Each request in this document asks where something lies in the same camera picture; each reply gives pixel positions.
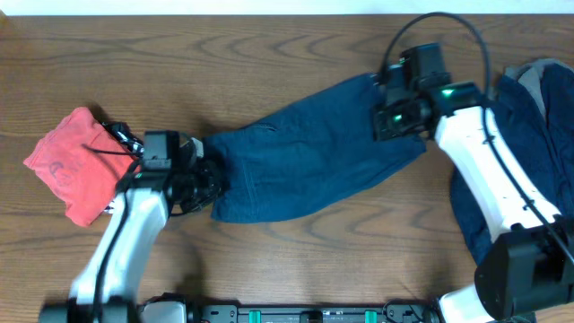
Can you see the red folded garment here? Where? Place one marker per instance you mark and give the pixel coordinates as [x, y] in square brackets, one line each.
[81, 163]

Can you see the dark blue garment pile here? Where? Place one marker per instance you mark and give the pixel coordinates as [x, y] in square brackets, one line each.
[544, 148]

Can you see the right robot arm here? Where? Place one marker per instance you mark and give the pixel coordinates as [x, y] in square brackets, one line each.
[529, 266]

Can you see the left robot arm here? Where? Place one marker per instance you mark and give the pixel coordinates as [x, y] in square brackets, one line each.
[167, 173]

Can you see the black white patterned garment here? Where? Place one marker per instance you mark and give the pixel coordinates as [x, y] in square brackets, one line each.
[121, 132]

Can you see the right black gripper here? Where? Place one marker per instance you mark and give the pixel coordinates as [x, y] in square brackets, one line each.
[382, 128]

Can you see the dark blue denim shorts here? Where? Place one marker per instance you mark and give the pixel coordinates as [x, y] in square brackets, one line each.
[307, 156]

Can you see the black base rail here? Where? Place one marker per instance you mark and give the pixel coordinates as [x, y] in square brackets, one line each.
[314, 314]

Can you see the grey garment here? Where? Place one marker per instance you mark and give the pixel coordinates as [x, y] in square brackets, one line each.
[530, 76]

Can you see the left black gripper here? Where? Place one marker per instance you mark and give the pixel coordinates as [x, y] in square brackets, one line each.
[217, 185]

